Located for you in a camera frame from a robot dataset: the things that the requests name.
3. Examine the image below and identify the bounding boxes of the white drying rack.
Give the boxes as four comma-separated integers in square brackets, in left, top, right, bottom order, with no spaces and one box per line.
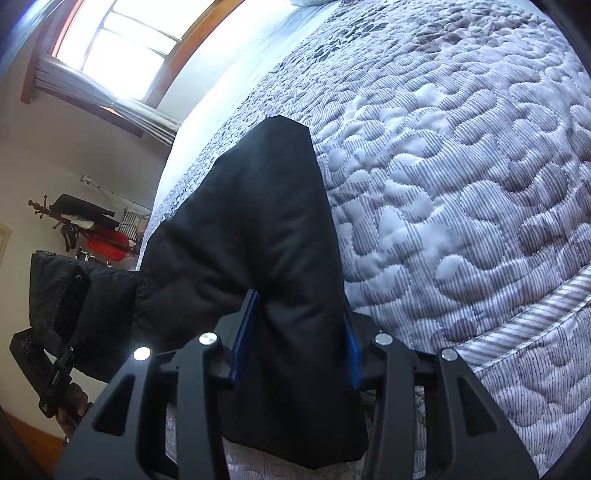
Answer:
[81,174,151,246]

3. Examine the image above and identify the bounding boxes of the black pants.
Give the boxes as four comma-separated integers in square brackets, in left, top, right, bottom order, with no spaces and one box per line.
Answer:
[28,115,371,470]

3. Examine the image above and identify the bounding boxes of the wooden coat rack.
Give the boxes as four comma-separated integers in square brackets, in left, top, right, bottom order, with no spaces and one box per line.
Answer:
[28,194,140,267]

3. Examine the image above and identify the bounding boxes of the striped curtain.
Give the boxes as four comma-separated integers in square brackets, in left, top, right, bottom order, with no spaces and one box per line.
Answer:
[36,56,182,147]

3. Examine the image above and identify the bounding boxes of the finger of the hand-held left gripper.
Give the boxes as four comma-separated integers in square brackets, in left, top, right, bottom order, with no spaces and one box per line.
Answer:
[52,273,92,354]

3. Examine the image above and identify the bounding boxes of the red hanging garment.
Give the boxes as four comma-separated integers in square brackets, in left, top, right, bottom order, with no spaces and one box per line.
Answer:
[84,229,140,262]

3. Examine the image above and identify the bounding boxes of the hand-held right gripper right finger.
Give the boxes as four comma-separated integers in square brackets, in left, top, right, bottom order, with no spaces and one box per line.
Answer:
[342,308,540,480]

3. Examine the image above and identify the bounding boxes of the black hanging garment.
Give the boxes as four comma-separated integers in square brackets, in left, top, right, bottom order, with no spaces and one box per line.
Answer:
[48,194,117,232]

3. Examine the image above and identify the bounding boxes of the person's left hand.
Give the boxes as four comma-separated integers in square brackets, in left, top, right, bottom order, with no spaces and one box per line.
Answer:
[56,382,94,437]

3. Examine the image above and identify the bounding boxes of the wooden framed window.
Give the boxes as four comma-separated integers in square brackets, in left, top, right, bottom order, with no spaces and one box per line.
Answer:
[21,0,246,139]

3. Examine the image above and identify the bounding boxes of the grey quilted mattress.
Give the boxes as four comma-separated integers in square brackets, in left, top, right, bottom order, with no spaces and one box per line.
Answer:
[135,0,591,480]

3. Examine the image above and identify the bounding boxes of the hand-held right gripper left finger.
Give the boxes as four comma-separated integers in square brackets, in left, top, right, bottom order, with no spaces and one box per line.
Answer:
[54,290,259,480]

